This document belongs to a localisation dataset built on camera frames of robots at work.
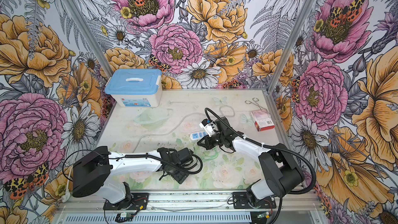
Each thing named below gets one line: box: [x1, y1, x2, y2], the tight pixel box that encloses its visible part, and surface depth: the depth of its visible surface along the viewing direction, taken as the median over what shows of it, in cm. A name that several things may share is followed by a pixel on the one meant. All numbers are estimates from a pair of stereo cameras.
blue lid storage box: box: [104, 68, 163, 108], surface depth 107 cm
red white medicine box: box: [250, 109, 276, 132], surface depth 101 cm
